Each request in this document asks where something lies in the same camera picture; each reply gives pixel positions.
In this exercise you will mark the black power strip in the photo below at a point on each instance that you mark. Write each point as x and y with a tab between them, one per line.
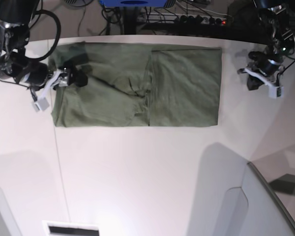
200	20

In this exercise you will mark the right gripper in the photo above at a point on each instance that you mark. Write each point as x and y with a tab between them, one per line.
38	74

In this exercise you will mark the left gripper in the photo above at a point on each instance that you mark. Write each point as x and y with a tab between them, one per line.
266	64

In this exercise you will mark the white slotted plate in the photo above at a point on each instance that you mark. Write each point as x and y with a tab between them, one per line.
56	228

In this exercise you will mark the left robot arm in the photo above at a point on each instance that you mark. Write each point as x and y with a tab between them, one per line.
274	17

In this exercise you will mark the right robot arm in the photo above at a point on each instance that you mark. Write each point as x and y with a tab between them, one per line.
15	26

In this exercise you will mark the green t-shirt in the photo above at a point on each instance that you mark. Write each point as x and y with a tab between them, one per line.
160	85

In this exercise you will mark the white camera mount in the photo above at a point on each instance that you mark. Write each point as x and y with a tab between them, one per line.
49	91
275	89

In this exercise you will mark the black table leg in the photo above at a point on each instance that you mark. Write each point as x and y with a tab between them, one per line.
130	15

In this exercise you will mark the blue box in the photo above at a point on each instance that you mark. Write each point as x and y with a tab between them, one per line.
133	3

